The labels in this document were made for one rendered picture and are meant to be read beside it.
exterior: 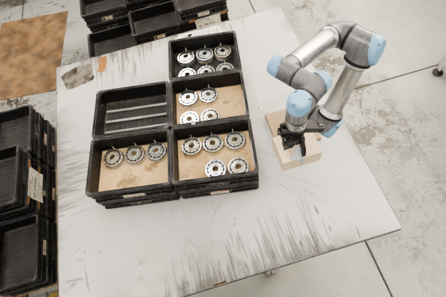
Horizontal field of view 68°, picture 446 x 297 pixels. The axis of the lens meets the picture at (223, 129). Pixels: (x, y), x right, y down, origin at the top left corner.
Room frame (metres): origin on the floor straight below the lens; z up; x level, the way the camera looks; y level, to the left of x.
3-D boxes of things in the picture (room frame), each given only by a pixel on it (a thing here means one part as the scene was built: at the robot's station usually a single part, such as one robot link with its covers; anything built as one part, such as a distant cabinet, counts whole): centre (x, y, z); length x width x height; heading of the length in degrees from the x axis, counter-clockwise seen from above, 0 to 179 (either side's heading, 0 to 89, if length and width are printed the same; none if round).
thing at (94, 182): (0.75, 0.47, 0.87); 0.40 x 0.30 x 0.11; 85
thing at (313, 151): (0.56, -0.27, 1.08); 0.16 x 0.12 x 0.07; 95
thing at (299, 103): (0.56, -0.25, 1.40); 0.09 x 0.08 x 0.11; 129
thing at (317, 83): (0.64, -0.32, 1.39); 0.11 x 0.11 x 0.08; 39
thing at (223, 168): (0.65, 0.07, 0.86); 0.10 x 0.10 x 0.01
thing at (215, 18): (2.14, -0.07, 0.41); 0.31 x 0.02 x 0.16; 95
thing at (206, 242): (0.97, 0.15, 0.35); 1.60 x 1.60 x 0.70; 5
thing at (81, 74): (1.57, 0.86, 0.71); 0.22 x 0.19 x 0.01; 95
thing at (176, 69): (1.32, 0.02, 0.87); 0.40 x 0.30 x 0.11; 85
